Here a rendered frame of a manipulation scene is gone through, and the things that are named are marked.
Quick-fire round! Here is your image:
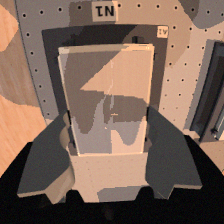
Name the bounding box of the beige label with black n1 text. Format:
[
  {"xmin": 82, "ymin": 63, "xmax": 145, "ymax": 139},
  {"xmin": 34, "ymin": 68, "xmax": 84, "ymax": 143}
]
[{"xmin": 92, "ymin": 1, "xmax": 118, "ymax": 22}]

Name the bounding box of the beige flat base plate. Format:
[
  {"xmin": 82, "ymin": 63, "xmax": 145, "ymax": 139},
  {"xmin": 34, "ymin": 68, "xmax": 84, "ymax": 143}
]
[{"xmin": 13, "ymin": 0, "xmax": 224, "ymax": 202}]

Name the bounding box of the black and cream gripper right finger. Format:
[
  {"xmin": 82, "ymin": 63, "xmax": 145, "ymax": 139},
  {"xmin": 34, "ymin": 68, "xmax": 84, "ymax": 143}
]
[{"xmin": 145, "ymin": 106, "xmax": 224, "ymax": 224}]

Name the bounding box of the tan well plate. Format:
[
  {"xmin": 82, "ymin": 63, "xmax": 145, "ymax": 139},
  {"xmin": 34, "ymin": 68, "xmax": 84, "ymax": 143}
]
[{"xmin": 58, "ymin": 44, "xmax": 154, "ymax": 156}]

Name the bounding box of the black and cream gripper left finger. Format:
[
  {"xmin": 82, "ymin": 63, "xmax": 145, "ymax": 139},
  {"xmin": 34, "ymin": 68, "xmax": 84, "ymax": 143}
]
[{"xmin": 0, "ymin": 109, "xmax": 75, "ymax": 224}]

